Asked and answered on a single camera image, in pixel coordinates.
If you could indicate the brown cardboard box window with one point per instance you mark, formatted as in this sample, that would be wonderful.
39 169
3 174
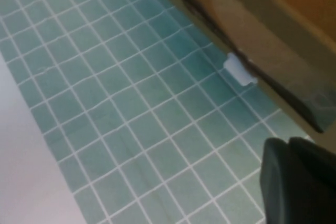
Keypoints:
275 37

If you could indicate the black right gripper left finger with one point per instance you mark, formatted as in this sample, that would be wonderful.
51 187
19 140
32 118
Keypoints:
288 195

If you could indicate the green white checkered tablecloth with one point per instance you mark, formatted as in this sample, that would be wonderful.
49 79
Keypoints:
131 103

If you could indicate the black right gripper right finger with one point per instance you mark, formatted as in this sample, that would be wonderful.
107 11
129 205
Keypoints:
317 161

